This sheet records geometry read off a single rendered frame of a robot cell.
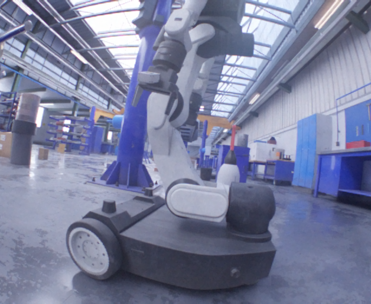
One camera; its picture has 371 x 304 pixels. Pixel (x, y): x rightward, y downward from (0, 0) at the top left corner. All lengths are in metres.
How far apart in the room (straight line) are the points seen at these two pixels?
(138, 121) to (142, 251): 1.77
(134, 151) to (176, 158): 1.51
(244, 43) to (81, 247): 0.95
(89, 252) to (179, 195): 0.35
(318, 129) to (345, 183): 1.54
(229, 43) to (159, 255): 0.80
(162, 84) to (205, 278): 0.55
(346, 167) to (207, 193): 3.04
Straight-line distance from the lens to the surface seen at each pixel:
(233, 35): 0.81
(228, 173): 1.60
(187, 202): 0.60
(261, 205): 0.64
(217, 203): 0.59
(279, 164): 5.53
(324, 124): 4.58
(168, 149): 0.65
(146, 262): 0.58
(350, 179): 3.54
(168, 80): 0.51
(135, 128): 2.15
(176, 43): 0.55
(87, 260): 0.65
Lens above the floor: 0.42
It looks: 2 degrees up
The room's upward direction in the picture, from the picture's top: 7 degrees clockwise
